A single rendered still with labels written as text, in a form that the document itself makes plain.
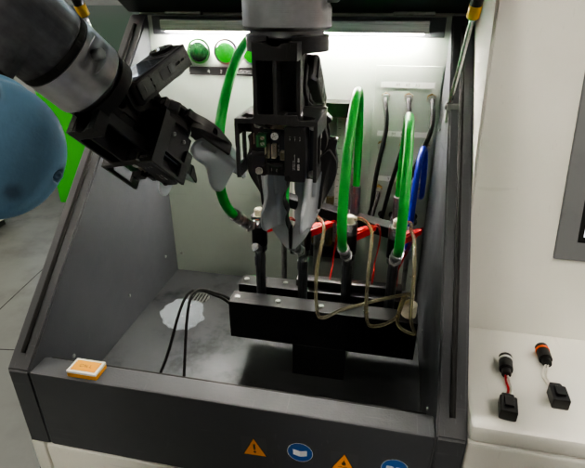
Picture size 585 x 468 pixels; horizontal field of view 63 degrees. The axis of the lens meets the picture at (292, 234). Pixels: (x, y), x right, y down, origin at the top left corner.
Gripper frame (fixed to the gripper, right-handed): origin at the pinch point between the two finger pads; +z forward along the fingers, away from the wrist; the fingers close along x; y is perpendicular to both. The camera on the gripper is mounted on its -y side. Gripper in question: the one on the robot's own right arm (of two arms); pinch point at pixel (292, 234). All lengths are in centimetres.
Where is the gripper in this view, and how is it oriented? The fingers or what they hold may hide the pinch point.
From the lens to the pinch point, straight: 51.0
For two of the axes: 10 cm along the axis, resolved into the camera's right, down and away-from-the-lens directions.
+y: -2.0, 4.3, -8.8
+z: 0.0, 9.0, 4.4
